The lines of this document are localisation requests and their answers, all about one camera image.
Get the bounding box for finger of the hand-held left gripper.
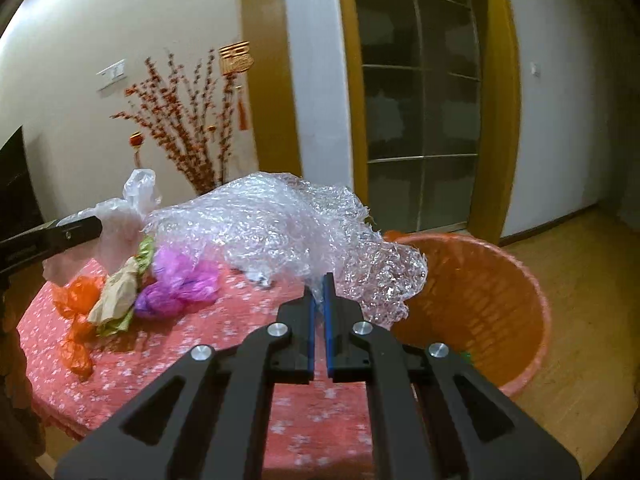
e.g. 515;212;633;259
44;215;104;260

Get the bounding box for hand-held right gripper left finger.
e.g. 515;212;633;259
54;284;317;480

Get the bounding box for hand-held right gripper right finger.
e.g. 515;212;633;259
322;272;583;480

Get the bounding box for white translucent plastic bag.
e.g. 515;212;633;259
42;169;163;281

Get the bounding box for green plastic bag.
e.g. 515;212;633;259
96;236;157;339

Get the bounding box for clear bubble wrap sheet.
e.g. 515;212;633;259
142;172;430;331

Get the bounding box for orange plastic waste basket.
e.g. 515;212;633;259
382;230;552;401

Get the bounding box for orange plastic bag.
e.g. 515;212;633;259
60;320;97;381
52;276;108;322

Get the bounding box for black television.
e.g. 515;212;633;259
0;126;46;241

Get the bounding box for beige crumpled paper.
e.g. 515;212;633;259
87;257;146;326

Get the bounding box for purple plastic bag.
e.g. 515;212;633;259
134;247;221;318

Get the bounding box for red floral tablecloth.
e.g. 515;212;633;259
15;257;426;480

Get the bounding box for red berry branches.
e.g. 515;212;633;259
111;47;251;196

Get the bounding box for red gold hanging ornament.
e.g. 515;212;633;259
218;40;254;133

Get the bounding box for glass sliding door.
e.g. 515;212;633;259
350;0;488;231

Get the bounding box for white wall switch plate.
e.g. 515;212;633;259
96;60;127;92

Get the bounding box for yellow wooden door frame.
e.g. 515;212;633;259
239;0;303;183
334;0;523;247

